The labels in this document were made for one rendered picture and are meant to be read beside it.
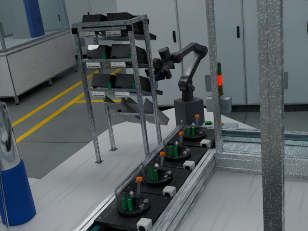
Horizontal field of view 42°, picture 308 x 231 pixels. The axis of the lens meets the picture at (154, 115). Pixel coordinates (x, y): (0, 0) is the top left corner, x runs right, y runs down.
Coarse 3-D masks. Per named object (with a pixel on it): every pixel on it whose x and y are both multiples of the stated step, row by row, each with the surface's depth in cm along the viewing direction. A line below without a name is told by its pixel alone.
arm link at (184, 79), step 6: (198, 54) 260; (204, 54) 262; (192, 60) 261; (198, 60) 261; (192, 66) 259; (192, 72) 259; (180, 78) 258; (186, 78) 255; (180, 84) 257; (186, 84) 254
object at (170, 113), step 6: (174, 108) 312; (204, 108) 304; (168, 114) 300; (174, 114) 299; (204, 114) 292; (210, 114) 290; (174, 120) 287; (210, 120) 279; (114, 126) 289; (120, 126) 288; (126, 126) 286; (132, 126) 285; (138, 126) 284; (150, 126) 281; (162, 126) 278; (168, 126) 277; (174, 126) 276; (162, 132) 268; (168, 132) 267
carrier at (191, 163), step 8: (176, 144) 204; (168, 152) 208; (176, 152) 201; (184, 152) 202; (192, 152) 209; (200, 152) 208; (152, 160) 205; (168, 160) 202; (176, 160) 200; (184, 160) 201; (192, 160) 200; (184, 168) 193; (192, 168) 193
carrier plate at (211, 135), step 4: (184, 128) 241; (200, 128) 238; (204, 128) 237; (208, 132) 231; (212, 132) 230; (176, 136) 231; (208, 136) 226; (212, 136) 225; (172, 140) 226; (176, 140) 226; (184, 140) 224; (200, 140) 222; (212, 140) 220; (168, 144) 223; (172, 144) 222; (184, 144) 219; (188, 144) 219; (192, 144) 218; (196, 144) 217; (208, 148) 214
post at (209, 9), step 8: (208, 0) 182; (208, 8) 183; (208, 16) 184; (208, 24) 185; (208, 32) 187; (208, 40) 188; (216, 64) 192; (216, 72) 192; (216, 80) 193; (216, 88) 195; (216, 96) 196; (216, 104) 198; (216, 112) 200; (216, 120) 201; (216, 128) 202; (216, 136) 204; (216, 144) 206; (216, 152) 207
